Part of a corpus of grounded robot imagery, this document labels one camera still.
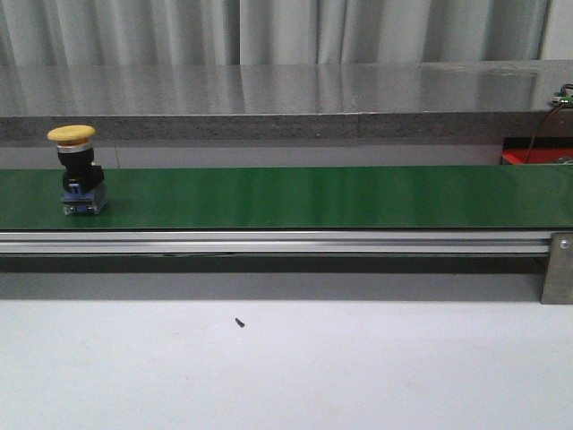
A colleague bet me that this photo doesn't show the yellow mushroom push button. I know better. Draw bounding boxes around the yellow mushroom push button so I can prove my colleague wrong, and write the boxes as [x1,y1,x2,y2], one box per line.
[47,125,107,215]

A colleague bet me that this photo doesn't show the green conveyor belt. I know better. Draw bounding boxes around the green conveyor belt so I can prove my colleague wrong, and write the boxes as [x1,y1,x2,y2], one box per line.
[1,165,572,230]

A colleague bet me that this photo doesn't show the grey stone counter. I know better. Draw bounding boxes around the grey stone counter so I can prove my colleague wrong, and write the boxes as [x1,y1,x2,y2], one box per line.
[1,60,572,169]

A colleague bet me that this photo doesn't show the red plastic bin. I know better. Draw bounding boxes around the red plastic bin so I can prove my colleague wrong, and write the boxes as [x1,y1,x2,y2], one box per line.
[501,137,572,165]

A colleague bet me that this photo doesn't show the small green circuit board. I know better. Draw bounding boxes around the small green circuit board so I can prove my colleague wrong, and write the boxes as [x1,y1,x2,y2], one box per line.
[550,87,573,106]

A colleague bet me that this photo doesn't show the white pleated curtain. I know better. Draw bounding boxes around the white pleated curtain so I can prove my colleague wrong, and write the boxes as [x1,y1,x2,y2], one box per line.
[1,1,550,66]

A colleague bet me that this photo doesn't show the aluminium conveyor frame rail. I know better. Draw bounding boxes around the aluminium conveyor frame rail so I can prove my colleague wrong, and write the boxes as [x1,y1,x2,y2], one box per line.
[1,230,553,254]

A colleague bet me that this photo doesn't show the steel conveyor support bracket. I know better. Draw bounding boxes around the steel conveyor support bracket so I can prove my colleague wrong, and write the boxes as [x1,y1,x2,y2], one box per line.
[541,232,573,305]

